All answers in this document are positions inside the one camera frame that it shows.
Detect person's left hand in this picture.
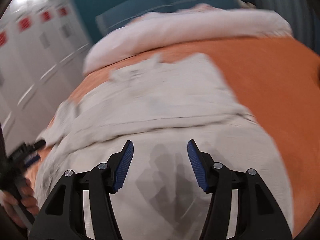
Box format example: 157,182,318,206
1,179,39,228

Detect white panelled wardrobe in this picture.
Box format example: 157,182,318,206
1,0,91,152

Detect orange bed blanket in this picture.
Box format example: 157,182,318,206
28,37,319,235

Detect pink folded duvet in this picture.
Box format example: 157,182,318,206
83,4,293,75

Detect grey curtain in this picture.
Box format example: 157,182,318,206
254,0,319,54

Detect blue padded headboard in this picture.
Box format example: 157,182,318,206
96,0,240,35

